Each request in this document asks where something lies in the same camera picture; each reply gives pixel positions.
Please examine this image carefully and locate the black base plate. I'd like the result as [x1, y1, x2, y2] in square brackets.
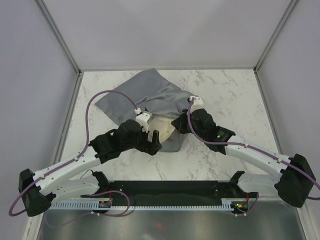
[79, 179, 260, 208]

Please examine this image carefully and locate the aluminium rail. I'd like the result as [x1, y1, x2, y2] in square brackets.
[50, 72, 84, 165]
[253, 68, 283, 154]

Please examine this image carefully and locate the white slotted cable duct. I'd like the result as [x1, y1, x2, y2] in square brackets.
[49, 199, 248, 211]

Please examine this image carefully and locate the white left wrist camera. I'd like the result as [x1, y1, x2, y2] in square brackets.
[135, 111, 153, 133]

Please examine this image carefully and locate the aluminium right side rail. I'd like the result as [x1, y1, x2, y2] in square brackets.
[253, 68, 283, 154]

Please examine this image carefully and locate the aluminium corner post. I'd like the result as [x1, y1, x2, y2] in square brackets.
[34, 0, 82, 76]
[253, 0, 300, 74]

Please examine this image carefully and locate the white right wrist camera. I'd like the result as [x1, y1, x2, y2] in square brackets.
[187, 95, 204, 112]

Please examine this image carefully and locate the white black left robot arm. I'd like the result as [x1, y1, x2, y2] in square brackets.
[18, 119, 162, 217]

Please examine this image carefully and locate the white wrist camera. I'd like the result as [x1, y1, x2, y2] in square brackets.
[135, 111, 153, 133]
[187, 95, 204, 112]

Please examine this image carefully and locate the beige pillow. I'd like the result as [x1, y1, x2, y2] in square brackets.
[148, 114, 176, 144]

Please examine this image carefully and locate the aluminium left side rail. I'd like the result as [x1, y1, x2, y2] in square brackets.
[50, 72, 84, 165]

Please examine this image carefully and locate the metal front panel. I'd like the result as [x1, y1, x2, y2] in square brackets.
[38, 201, 306, 240]

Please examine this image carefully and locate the aluminium left corner post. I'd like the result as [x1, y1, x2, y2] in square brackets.
[34, 0, 82, 76]

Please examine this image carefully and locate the grey pillowcase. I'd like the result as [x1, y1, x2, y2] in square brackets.
[95, 68, 193, 153]

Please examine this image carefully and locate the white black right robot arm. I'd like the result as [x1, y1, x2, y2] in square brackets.
[171, 108, 316, 208]

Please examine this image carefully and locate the aluminium right corner post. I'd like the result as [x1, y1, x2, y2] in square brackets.
[253, 0, 300, 74]

